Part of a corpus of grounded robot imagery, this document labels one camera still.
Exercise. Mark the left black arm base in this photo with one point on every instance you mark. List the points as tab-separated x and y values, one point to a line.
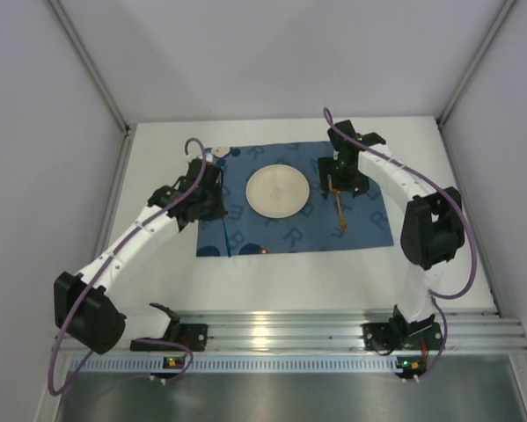
192	336

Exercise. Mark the blue letter-print placemat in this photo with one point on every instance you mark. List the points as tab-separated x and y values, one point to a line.
315	228

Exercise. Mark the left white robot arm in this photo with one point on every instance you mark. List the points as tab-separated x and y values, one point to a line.
85	303

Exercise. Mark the gold ornate spoon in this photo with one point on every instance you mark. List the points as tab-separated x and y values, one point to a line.
337	196

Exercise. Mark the cream round plate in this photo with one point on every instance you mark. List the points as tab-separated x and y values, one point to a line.
277	191

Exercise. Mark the perforated cable duct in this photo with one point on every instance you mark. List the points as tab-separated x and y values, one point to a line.
243	364

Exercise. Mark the aluminium mounting rail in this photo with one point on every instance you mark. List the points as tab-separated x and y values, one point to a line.
341	331

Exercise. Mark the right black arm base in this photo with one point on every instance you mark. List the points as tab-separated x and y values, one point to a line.
381	338

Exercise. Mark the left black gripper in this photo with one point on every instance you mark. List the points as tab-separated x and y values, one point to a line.
215	204

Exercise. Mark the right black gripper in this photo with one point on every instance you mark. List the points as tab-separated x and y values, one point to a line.
339	184

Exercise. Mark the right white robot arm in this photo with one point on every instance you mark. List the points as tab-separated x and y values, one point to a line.
432	231

